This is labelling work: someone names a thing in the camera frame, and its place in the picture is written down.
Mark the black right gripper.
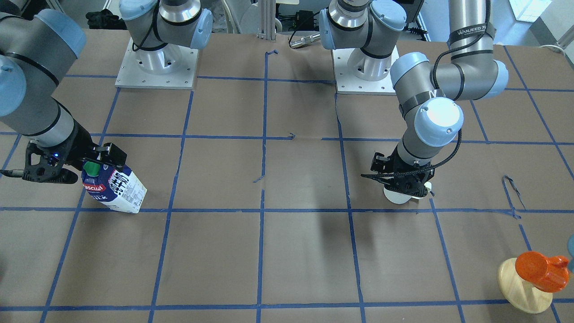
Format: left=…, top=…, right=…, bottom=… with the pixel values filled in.
left=65, top=120, right=127, bottom=171

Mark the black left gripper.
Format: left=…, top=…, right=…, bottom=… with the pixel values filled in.
left=370, top=148, right=435, bottom=193

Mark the blue white milk carton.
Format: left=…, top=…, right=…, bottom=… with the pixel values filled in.
left=82, top=161, right=147, bottom=214

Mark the white ribbed mug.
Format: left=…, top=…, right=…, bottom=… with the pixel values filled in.
left=383, top=186, right=425, bottom=205

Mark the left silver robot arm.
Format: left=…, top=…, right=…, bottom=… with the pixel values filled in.
left=318, top=0, right=509, bottom=203

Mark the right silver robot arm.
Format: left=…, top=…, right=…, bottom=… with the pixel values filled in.
left=1, top=0, right=213, bottom=183

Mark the orange cup on stand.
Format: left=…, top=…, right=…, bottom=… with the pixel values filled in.
left=515, top=251, right=570, bottom=293

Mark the grey blue cup on stand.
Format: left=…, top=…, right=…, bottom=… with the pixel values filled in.
left=566, top=234, right=574, bottom=274

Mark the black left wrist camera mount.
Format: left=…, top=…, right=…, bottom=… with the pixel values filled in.
left=361, top=171, right=435, bottom=197

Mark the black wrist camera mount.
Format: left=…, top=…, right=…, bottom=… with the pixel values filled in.
left=1, top=140, right=78, bottom=184
left=361, top=171, right=435, bottom=197

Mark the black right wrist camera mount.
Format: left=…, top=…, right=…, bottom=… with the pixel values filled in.
left=1, top=140, right=78, bottom=184

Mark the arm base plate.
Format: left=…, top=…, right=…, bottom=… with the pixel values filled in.
left=115, top=39, right=200, bottom=90
left=331, top=47, right=399, bottom=96

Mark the aluminium frame post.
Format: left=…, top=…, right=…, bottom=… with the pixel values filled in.
left=257, top=0, right=276, bottom=42

